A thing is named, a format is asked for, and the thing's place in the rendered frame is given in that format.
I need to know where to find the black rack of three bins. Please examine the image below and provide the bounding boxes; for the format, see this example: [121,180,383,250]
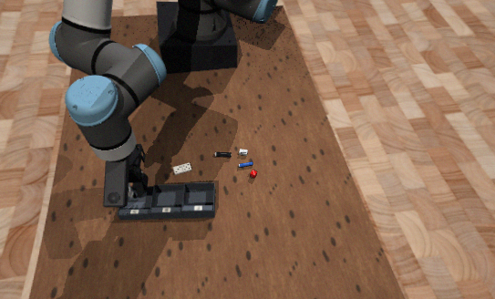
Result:
[118,182,215,221]

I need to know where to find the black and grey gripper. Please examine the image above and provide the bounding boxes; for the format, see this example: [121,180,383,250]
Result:
[110,144,148,199]

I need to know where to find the white domino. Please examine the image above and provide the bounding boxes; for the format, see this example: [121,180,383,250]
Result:
[173,163,191,175]

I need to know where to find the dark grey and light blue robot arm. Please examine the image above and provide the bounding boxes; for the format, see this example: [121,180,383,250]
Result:
[49,0,278,208]

